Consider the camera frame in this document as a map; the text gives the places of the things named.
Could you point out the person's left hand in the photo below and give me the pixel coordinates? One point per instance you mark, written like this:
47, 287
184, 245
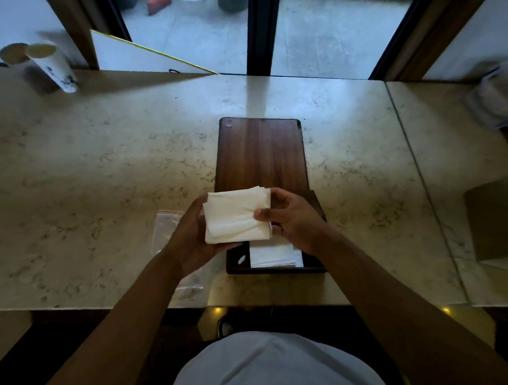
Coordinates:
188, 242

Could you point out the person's right hand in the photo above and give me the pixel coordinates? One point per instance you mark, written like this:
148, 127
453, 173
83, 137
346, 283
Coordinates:
296, 223

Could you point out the person's left thumb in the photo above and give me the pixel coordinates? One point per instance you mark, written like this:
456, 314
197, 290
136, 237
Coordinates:
199, 207

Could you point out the person's right thumb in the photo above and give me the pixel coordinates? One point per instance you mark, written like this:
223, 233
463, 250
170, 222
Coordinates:
267, 215

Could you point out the stack of white paper napkins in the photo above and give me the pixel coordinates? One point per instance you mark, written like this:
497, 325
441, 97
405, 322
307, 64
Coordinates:
235, 214

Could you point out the person's left forearm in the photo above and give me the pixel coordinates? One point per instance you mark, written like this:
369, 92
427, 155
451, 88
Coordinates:
116, 324

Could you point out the person's right forearm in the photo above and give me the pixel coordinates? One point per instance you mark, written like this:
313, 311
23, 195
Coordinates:
411, 324

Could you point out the white napkins in box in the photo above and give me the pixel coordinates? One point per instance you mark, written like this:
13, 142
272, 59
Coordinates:
274, 253

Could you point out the dark wooden napkin box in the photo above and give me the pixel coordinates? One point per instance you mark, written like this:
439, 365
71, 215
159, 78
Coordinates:
276, 257

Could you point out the clear plastic zip bag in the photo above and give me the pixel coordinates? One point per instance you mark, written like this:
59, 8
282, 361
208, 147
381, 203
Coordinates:
181, 254

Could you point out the dark wooden lid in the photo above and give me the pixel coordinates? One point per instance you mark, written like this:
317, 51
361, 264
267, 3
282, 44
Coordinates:
261, 155

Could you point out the person's shoe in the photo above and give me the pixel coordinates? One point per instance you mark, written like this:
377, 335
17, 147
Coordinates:
225, 325

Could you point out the person's white shirt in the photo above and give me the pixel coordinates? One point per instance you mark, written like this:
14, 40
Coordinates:
281, 366

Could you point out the white board with yellow edge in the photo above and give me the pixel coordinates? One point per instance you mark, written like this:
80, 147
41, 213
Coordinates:
142, 57

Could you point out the white paper cup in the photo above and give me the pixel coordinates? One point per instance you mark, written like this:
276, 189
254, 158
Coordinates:
50, 66

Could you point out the dark green bin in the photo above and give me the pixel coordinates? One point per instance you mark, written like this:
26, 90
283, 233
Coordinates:
230, 0

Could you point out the red dustpan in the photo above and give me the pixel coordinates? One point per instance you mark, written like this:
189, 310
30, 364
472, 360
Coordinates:
158, 0

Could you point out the brown cardboard box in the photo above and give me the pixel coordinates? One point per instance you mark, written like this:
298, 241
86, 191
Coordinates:
494, 219

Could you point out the white plastic bag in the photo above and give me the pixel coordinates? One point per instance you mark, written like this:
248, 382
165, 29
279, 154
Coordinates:
496, 99

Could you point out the black door frame post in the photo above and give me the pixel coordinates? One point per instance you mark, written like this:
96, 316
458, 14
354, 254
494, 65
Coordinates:
261, 32

